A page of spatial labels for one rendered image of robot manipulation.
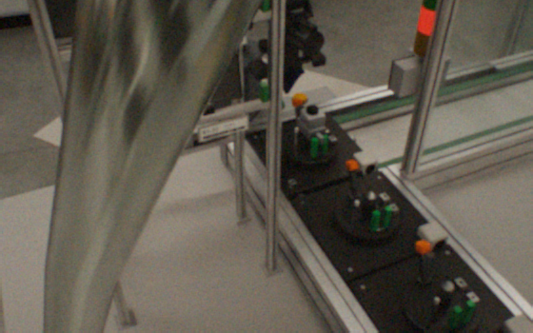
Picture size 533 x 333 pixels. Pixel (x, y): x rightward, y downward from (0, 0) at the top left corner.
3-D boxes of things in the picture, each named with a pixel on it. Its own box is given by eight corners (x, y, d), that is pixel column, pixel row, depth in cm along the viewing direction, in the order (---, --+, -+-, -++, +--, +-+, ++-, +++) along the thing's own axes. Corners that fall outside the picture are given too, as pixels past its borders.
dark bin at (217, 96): (158, 88, 115) (152, 52, 113) (218, 79, 118) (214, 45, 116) (165, 108, 89) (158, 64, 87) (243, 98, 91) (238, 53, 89)
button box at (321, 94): (260, 119, 155) (260, 101, 151) (325, 102, 161) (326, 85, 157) (270, 133, 150) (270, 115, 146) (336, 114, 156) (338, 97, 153)
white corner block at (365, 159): (350, 166, 132) (352, 153, 129) (366, 161, 133) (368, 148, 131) (361, 178, 129) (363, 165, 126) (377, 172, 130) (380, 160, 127)
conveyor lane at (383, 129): (246, 167, 145) (245, 138, 138) (490, 95, 172) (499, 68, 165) (294, 242, 125) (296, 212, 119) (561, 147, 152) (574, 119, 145)
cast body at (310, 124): (296, 127, 131) (297, 103, 127) (312, 122, 133) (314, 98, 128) (312, 146, 126) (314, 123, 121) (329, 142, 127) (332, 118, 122)
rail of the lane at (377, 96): (220, 159, 148) (218, 127, 141) (477, 86, 176) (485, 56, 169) (227, 171, 144) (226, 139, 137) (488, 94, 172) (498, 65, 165)
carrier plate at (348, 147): (245, 141, 139) (245, 134, 138) (326, 118, 147) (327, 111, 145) (286, 202, 122) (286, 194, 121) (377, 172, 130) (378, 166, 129)
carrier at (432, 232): (289, 205, 121) (291, 164, 113) (380, 176, 129) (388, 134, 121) (345, 287, 105) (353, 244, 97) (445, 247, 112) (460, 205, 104)
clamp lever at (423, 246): (417, 277, 101) (414, 242, 98) (425, 274, 101) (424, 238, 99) (429, 286, 98) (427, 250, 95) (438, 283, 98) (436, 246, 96)
